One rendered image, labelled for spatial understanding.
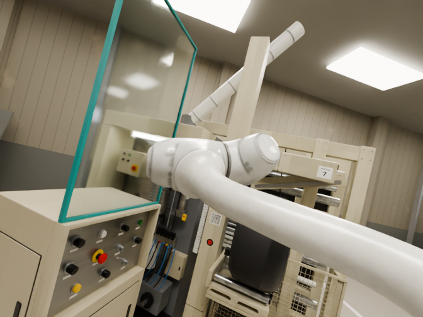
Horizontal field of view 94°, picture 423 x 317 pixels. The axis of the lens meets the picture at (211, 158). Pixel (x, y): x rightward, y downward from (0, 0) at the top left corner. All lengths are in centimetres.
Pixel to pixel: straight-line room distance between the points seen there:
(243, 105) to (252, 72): 24
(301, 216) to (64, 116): 443
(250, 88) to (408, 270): 128
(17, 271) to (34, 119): 392
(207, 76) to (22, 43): 330
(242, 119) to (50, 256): 116
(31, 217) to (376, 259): 92
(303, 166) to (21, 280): 154
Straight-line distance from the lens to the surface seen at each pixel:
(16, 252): 100
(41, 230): 90
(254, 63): 151
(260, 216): 27
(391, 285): 28
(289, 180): 168
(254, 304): 139
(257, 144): 42
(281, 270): 120
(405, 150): 716
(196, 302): 161
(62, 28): 503
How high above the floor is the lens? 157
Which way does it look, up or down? 1 degrees up
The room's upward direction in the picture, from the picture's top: 14 degrees clockwise
